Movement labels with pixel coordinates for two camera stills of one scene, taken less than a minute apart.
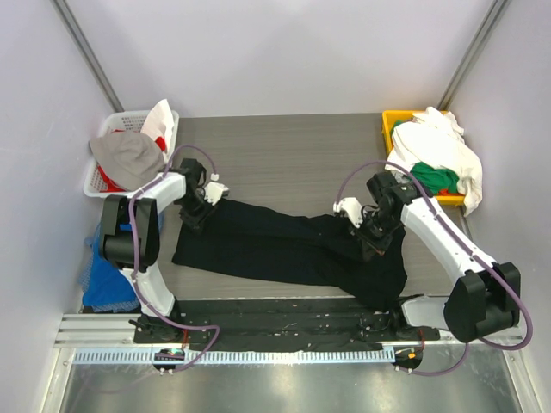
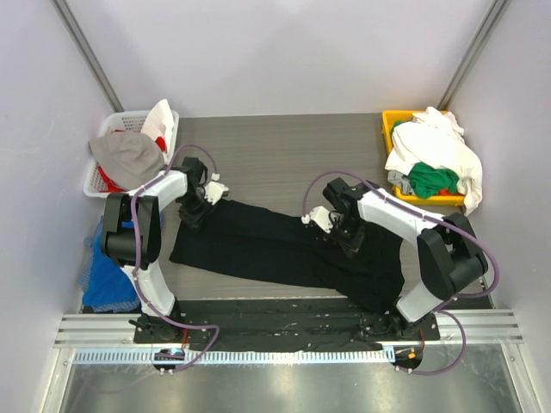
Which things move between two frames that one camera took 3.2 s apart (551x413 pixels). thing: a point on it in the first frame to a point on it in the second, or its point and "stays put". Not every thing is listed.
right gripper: [372, 237] to [347, 234]
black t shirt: [313, 245] stays put
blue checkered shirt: [93, 243] stays put
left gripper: [195, 212] stays put
